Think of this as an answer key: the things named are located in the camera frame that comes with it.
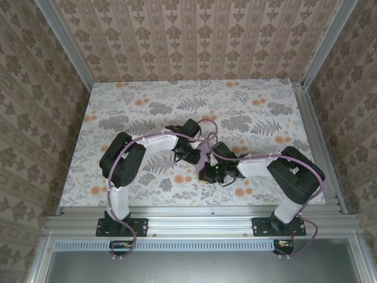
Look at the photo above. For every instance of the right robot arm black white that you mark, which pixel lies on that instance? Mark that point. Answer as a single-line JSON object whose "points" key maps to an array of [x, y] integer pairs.
{"points": [[294, 177]]}

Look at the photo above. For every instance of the grey metal panel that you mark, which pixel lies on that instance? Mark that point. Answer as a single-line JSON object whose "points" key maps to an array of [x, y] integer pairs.
{"points": [[191, 268]]}

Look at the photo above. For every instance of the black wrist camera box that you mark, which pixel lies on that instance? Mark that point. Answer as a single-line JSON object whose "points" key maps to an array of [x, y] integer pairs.
{"points": [[191, 128], [224, 151]]}

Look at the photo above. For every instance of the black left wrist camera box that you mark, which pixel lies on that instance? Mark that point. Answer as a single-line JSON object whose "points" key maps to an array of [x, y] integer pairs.
{"points": [[191, 128]]}

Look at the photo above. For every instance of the narrow aluminium frame rail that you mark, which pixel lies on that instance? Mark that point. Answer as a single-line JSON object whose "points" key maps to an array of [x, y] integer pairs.
{"points": [[360, 259], [42, 259]]}

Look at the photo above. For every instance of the aluminium corner post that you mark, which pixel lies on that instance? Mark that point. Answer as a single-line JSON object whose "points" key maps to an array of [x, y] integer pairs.
{"points": [[324, 44], [69, 44]]}

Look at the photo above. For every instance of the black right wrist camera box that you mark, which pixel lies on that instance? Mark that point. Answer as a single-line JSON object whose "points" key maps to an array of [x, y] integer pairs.
{"points": [[224, 151]]}

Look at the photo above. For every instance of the wide aluminium frame rail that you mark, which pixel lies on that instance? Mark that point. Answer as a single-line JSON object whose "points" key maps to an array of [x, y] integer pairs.
{"points": [[200, 224]]}

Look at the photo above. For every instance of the aluminium table side rail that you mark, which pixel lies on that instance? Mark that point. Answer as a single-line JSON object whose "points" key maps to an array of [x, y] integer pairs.
{"points": [[319, 147]]}

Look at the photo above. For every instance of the purple paper sheet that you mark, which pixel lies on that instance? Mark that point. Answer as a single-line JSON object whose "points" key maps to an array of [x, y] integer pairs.
{"points": [[204, 153]]}

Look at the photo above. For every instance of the floral patterned table cover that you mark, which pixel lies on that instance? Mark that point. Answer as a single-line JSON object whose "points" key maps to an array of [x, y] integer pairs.
{"points": [[132, 97]]}

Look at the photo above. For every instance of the black connector board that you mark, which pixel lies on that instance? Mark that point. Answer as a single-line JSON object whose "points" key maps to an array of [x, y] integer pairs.
{"points": [[284, 247], [120, 246]]}

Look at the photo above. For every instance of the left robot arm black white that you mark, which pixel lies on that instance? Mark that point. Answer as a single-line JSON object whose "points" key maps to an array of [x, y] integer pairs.
{"points": [[123, 165]]}

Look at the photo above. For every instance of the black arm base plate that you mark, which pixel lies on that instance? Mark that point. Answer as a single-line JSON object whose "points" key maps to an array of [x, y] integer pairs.
{"points": [[260, 227], [141, 227]]}

